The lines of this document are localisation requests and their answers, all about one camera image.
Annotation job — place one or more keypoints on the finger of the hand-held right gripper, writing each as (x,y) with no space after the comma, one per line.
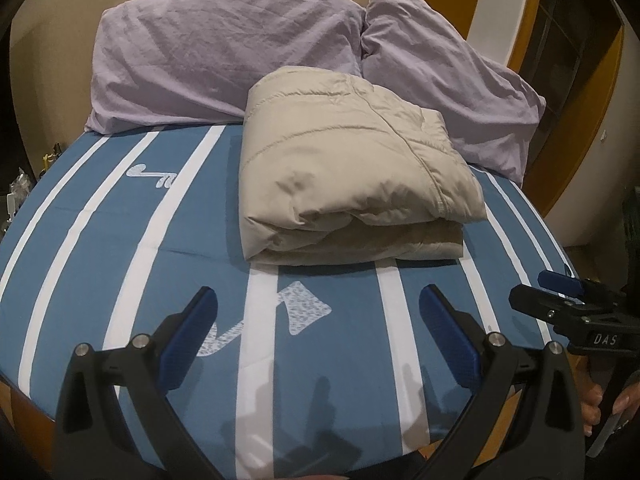
(557,280)
(535,302)

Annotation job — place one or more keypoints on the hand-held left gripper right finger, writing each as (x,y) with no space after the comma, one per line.
(450,340)

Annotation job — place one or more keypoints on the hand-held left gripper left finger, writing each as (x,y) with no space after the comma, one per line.
(192,340)

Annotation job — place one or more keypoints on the beige puffer jacket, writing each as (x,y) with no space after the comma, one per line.
(325,160)

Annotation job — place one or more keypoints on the person's right hand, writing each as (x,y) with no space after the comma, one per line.
(592,410)

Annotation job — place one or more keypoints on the blue white striped bed sheet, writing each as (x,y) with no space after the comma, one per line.
(190,220)

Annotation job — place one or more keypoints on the bedside clutter pile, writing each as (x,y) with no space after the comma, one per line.
(30,180)

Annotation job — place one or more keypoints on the lilac pillow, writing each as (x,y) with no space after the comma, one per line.
(440,80)
(210,55)

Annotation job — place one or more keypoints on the wooden bed frame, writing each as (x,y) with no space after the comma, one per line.
(27,402)

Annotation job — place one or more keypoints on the orange wooden door frame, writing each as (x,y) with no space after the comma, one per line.
(530,85)

